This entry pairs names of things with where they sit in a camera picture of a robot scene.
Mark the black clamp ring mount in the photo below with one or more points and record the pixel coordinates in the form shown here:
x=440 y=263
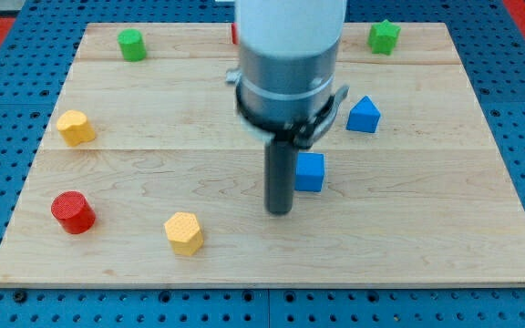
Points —
x=301 y=134

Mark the green star block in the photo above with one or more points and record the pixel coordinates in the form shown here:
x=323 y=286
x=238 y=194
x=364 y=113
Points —
x=383 y=37

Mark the blue triangular prism block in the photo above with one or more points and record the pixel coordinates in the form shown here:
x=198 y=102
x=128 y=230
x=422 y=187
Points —
x=364 y=116

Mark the blue cube block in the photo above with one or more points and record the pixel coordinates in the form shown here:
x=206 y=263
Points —
x=310 y=171

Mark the dark grey cylindrical probe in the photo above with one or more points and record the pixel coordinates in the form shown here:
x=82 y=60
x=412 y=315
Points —
x=280 y=160

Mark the wooden board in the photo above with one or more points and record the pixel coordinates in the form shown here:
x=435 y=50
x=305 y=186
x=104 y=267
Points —
x=424 y=202

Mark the yellow hexagon block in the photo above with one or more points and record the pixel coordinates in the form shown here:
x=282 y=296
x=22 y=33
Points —
x=184 y=233

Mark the red cylinder block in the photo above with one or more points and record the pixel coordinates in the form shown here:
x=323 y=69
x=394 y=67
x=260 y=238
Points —
x=73 y=213

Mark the yellow heart block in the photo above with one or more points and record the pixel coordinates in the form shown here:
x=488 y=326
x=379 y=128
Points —
x=75 y=128

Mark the red block behind arm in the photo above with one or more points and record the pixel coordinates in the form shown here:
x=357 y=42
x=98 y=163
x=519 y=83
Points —
x=235 y=35

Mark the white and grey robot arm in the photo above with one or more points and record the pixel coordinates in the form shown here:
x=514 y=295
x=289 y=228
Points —
x=283 y=82

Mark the green cylinder block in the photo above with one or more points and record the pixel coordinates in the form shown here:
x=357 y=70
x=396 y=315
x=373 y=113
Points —
x=131 y=45

